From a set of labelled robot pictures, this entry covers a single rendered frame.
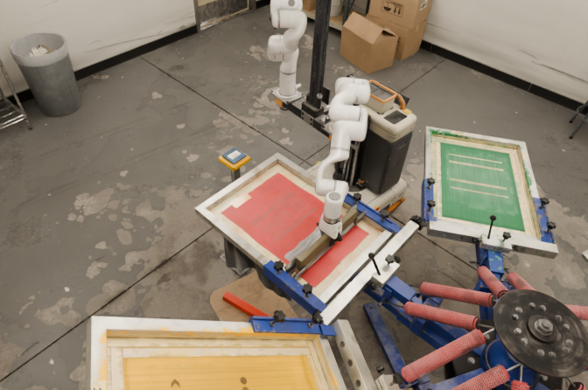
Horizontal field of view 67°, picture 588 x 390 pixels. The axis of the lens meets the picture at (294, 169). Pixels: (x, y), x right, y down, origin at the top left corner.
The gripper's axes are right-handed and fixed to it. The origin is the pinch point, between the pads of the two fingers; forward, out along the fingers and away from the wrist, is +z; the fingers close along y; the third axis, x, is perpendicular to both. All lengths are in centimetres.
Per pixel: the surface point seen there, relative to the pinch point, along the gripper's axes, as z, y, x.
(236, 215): 5.9, 44.1, 16.3
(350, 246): 5.9, -7.6, -8.1
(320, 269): 5.9, -5.9, 11.6
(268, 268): 0.4, 8.6, 30.1
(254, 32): 101, 318, -257
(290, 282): 1.3, -2.5, 28.2
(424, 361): -14, -62, 27
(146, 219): 101, 154, 14
